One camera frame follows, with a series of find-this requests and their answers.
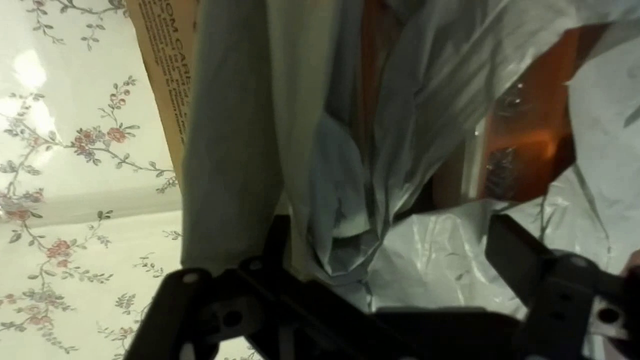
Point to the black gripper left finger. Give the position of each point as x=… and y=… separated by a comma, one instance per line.
x=221, y=313

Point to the brown cardboard piece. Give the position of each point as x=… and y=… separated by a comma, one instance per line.
x=167, y=66

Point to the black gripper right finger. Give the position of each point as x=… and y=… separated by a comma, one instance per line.
x=567, y=307

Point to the grey plastic shopping bag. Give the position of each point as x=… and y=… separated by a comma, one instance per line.
x=413, y=101

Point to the floral bedsheet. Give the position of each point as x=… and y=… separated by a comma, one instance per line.
x=72, y=166

